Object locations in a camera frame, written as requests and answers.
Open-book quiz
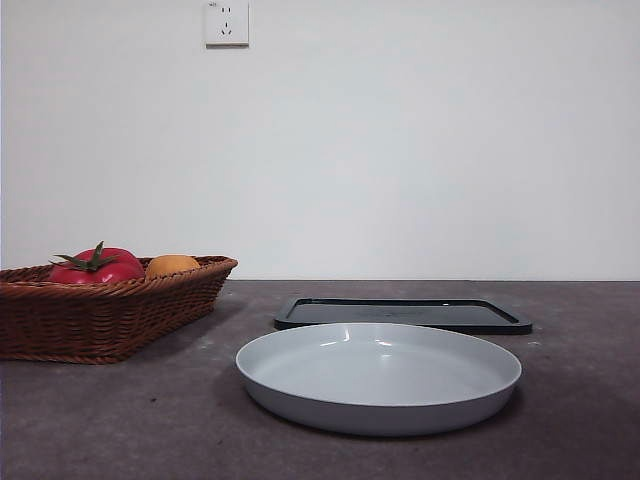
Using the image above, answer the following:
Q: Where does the red tomato with green stem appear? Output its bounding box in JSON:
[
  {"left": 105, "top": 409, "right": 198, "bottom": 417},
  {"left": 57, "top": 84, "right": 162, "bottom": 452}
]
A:
[{"left": 48, "top": 241, "right": 146, "bottom": 285}]

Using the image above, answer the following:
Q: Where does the black rectangular tray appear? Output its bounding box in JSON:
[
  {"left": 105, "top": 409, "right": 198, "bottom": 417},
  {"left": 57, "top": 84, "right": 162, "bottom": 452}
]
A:
[{"left": 273, "top": 297, "right": 534, "bottom": 336}]

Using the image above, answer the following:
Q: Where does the orange fruit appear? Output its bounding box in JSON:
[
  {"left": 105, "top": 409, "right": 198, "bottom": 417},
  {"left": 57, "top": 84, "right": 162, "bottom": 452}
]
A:
[{"left": 144, "top": 254, "right": 202, "bottom": 281}]

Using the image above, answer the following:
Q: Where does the pale grey round plate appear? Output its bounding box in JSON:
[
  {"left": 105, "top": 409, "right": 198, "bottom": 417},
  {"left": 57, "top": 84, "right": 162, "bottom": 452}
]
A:
[{"left": 235, "top": 321, "right": 524, "bottom": 437}]

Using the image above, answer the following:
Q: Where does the brown wicker basket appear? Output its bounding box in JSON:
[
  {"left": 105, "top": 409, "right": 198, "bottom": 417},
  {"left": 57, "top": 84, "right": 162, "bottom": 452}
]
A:
[{"left": 0, "top": 255, "right": 239, "bottom": 365}]

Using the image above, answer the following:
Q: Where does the white wall socket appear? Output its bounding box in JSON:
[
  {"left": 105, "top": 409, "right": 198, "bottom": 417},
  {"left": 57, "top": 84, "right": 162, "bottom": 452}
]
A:
[{"left": 204, "top": 1, "right": 250, "bottom": 50}]

